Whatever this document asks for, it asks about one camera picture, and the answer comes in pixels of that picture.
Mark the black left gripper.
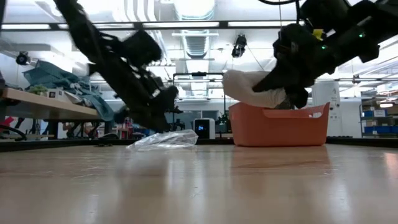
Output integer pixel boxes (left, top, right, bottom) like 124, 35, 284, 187
88, 58, 180, 134

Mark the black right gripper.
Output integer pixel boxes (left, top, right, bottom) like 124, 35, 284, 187
251, 23, 340, 110

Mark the clear plastic bag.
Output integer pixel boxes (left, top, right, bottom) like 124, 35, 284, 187
126, 129, 199, 152

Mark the white elastic bandage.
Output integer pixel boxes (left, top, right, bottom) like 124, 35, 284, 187
222, 70, 289, 109

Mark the orange plastic basket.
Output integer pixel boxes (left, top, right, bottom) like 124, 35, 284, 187
229, 101, 330, 147

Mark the black ceiling spotlight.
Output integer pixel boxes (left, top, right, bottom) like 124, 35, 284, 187
231, 34, 248, 58
16, 51, 31, 66

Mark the white device with display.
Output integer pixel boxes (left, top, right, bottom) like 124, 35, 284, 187
193, 118, 216, 140

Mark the white cardboard box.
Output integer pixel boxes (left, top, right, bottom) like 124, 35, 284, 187
46, 88, 74, 103

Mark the black crossbar with light strips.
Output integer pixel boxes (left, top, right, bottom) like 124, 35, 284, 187
0, 19, 398, 31

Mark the teal cloth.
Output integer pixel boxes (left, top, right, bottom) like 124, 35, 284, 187
23, 59, 118, 123

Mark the shelf with blue bins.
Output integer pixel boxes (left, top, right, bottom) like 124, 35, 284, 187
359, 98, 398, 138

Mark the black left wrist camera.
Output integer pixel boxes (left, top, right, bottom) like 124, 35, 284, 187
123, 29, 163, 67

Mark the black camera stand frame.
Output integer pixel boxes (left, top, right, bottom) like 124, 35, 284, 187
172, 72, 227, 134

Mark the black aluminium table frame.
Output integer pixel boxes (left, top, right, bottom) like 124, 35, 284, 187
0, 136, 398, 152

